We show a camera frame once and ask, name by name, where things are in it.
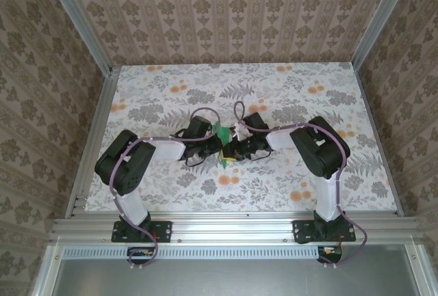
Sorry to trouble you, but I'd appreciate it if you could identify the green square cloth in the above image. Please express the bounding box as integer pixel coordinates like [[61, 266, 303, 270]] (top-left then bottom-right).
[[211, 122, 234, 171]]

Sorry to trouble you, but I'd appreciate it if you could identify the grey sheet metal panel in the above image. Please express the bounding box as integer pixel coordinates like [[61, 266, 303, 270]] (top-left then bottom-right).
[[32, 244, 428, 296]]

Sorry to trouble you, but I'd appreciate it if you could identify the floral patterned table cover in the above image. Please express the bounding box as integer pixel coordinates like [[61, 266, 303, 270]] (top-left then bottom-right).
[[83, 64, 400, 213]]

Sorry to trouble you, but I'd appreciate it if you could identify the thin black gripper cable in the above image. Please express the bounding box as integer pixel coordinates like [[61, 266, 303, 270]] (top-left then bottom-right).
[[250, 148, 275, 161], [184, 154, 209, 168]]

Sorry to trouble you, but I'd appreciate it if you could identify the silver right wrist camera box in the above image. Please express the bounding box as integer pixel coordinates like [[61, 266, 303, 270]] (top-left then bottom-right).
[[232, 124, 251, 142]]

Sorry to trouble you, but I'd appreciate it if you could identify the long aluminium mounting rail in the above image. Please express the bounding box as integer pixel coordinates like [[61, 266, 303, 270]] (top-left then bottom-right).
[[51, 216, 424, 244]]

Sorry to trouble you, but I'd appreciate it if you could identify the grey slotted cable duct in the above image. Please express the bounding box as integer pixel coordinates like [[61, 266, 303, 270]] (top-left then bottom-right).
[[63, 246, 321, 260]]

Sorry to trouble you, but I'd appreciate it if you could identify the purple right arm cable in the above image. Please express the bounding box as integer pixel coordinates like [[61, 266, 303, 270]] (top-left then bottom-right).
[[233, 100, 368, 270]]

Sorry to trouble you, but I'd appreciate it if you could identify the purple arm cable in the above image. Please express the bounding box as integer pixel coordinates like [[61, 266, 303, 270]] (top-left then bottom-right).
[[233, 100, 368, 270], [111, 107, 222, 271]]

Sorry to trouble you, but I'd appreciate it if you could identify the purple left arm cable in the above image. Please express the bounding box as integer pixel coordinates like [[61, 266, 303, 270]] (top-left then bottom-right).
[[111, 107, 222, 271]]

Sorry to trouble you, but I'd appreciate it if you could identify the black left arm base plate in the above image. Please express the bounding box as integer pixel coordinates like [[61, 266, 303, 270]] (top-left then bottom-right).
[[112, 219, 172, 243]]

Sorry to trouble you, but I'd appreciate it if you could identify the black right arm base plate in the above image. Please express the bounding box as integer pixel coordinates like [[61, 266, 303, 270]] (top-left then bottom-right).
[[292, 219, 357, 244]]

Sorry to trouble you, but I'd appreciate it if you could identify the aluminium table side rail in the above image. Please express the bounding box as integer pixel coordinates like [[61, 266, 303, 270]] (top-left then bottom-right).
[[64, 66, 120, 218]]

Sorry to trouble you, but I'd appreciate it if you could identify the small wired connector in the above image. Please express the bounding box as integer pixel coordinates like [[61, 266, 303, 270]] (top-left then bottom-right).
[[317, 237, 344, 264], [127, 246, 159, 265]]

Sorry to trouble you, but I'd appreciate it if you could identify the slanted aluminium frame post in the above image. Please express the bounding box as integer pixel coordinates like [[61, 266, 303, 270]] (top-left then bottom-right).
[[350, 0, 420, 68], [42, 0, 114, 75]]

